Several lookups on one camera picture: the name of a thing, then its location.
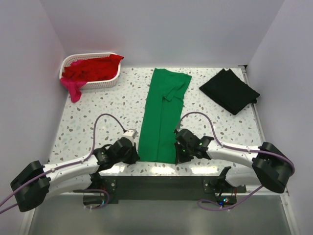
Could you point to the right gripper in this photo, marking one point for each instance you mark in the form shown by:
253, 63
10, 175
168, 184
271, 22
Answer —
180, 159

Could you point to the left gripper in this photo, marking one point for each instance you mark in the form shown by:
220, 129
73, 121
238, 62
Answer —
134, 156

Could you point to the green t-shirt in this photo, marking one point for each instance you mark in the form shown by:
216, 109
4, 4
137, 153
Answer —
163, 109

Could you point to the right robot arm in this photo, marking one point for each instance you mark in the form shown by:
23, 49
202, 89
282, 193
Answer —
265, 162

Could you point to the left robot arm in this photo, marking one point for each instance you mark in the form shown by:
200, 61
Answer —
37, 182

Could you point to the folded black t-shirt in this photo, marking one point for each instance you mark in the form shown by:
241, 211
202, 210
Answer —
228, 91

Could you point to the white perforated laundry basket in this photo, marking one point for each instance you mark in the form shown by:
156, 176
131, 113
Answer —
93, 84

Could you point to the pink t-shirt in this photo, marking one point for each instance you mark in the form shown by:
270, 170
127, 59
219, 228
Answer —
73, 89

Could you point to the red t-shirt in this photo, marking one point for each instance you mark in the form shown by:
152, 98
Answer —
92, 70

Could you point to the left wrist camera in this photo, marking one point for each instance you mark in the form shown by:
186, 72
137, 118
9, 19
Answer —
130, 134

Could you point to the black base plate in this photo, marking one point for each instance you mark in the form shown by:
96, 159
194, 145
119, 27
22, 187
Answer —
175, 188

